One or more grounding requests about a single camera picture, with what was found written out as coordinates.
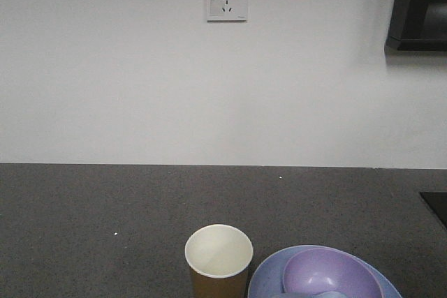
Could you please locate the brown paper cup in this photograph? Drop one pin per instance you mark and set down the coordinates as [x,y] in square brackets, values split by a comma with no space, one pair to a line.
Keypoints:
[218,257]

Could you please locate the purple plastic bowl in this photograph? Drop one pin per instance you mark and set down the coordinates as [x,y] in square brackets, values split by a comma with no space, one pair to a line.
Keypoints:
[319,270]

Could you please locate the light blue plastic spoon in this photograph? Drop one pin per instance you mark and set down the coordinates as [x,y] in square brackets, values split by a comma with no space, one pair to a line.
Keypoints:
[327,294]

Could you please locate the light blue plastic plate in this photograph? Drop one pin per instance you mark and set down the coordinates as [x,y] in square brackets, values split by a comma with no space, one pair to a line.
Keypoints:
[267,278]

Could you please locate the black induction cooktop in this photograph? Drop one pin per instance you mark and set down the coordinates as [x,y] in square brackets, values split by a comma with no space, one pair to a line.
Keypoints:
[437,201]

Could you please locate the black wall cabinet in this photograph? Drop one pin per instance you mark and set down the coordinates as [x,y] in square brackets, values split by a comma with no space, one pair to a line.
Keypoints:
[418,25]

